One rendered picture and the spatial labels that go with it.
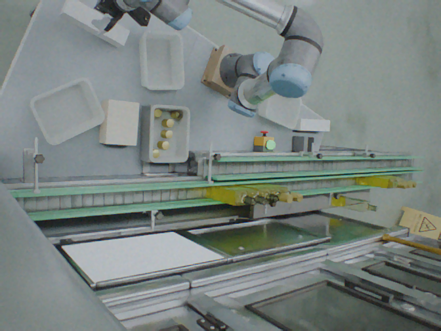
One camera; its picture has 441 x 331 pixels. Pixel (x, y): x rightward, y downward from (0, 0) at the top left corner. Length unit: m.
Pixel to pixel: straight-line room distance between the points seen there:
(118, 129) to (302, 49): 0.72
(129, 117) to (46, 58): 0.36
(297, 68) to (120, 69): 0.73
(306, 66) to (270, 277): 0.61
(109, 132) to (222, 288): 0.72
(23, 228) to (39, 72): 1.32
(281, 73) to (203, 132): 0.71
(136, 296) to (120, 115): 0.73
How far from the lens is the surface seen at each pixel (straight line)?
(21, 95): 1.46
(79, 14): 1.48
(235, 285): 1.08
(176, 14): 1.13
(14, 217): 0.20
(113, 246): 1.28
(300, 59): 1.14
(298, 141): 2.09
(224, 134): 1.81
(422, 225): 4.75
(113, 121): 1.47
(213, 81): 1.67
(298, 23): 1.19
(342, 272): 1.28
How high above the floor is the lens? 2.20
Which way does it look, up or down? 53 degrees down
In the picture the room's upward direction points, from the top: 101 degrees clockwise
